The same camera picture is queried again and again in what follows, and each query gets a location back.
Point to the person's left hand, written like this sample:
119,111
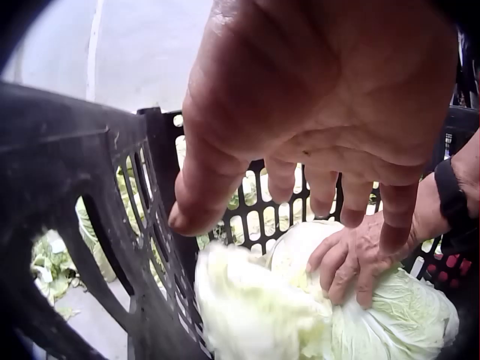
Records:
362,251

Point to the person's left fingers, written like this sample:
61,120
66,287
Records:
339,279

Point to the pile of cabbage leaves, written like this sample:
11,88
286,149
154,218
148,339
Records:
52,262

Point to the person's right thumb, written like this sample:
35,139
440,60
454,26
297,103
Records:
204,191

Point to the person's right index finger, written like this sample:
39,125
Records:
281,180

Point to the pale green napa cabbage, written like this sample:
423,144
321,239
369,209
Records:
401,322
255,303

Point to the person's right ring finger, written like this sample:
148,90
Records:
357,202

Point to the black plastic crate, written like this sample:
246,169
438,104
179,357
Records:
56,150

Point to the person's right hand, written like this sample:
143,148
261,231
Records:
318,86

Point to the black wrist band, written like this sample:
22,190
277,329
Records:
452,195

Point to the person's right middle finger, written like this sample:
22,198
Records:
321,193

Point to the person's right little finger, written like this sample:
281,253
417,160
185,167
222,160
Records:
397,217

